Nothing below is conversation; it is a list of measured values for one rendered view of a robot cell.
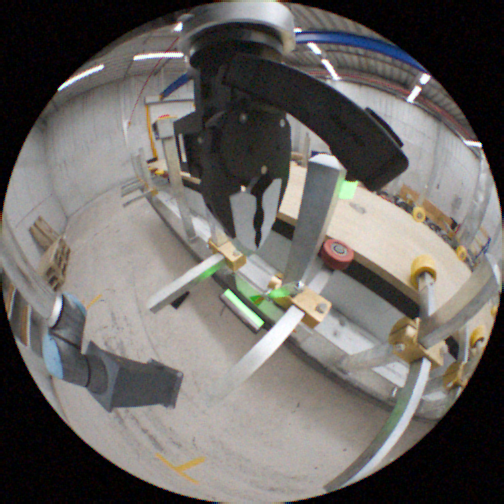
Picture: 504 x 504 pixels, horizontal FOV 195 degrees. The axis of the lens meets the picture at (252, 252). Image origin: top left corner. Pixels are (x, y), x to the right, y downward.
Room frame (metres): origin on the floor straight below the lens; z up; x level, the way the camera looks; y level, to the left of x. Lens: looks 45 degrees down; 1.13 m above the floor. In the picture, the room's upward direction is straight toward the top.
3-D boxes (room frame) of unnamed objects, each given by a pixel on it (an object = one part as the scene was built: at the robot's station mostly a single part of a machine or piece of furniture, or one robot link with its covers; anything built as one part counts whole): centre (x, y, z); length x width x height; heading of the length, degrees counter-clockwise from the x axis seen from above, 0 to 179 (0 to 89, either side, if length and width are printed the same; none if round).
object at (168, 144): (0.51, 0.28, 0.93); 0.05 x 0.05 x 0.45; 45
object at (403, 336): (-0.04, -0.28, 0.95); 0.14 x 0.06 x 0.05; 45
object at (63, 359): (-0.19, 0.66, 0.79); 0.17 x 0.15 x 0.18; 14
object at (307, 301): (0.14, -0.10, 0.85); 0.14 x 0.06 x 0.05; 45
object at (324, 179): (0.15, -0.08, 0.87); 0.04 x 0.04 x 0.48; 45
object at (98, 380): (-0.20, 0.65, 0.65); 0.19 x 0.19 x 0.10
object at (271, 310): (0.16, -0.04, 0.75); 0.26 x 0.01 x 0.10; 45
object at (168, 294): (0.27, 0.10, 0.82); 0.44 x 0.03 x 0.04; 135
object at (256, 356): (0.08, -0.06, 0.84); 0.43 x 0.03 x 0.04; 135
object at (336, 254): (0.23, -0.21, 0.85); 0.08 x 0.08 x 0.11
